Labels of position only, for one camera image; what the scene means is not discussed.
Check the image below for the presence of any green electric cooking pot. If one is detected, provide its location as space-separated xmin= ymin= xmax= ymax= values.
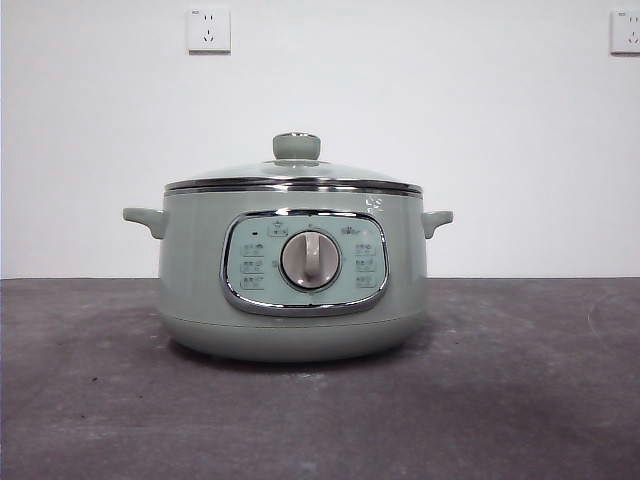
xmin=122 ymin=188 xmax=455 ymax=363

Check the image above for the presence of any white wall socket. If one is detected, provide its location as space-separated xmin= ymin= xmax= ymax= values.
xmin=609 ymin=9 xmax=640 ymax=56
xmin=187 ymin=7 xmax=233 ymax=55

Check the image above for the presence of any glass lid with green knob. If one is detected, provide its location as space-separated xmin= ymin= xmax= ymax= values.
xmin=164 ymin=131 xmax=424 ymax=194

